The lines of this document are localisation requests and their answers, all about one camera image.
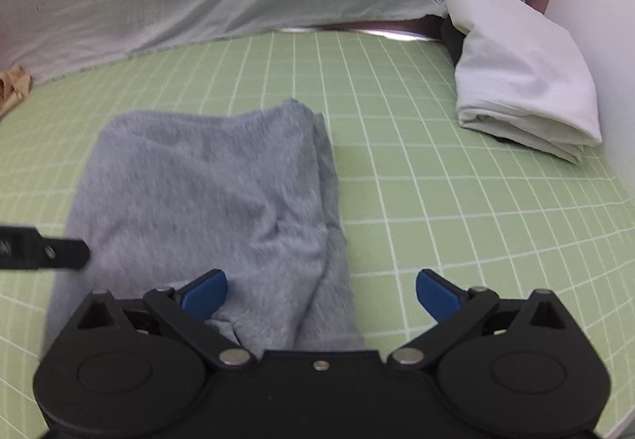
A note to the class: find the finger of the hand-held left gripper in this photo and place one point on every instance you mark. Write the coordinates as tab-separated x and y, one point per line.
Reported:
67	254

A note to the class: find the grey sweat shorts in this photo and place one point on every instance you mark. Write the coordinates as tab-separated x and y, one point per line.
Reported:
198	196

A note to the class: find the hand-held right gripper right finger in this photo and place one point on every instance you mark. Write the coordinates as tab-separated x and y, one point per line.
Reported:
436	293

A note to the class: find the green grid mat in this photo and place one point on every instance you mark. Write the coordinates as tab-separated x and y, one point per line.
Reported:
446	221

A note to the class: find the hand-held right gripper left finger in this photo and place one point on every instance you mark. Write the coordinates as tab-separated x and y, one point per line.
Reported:
206	293

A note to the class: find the folded white cloth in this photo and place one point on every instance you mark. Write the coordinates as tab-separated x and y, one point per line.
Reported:
521	72

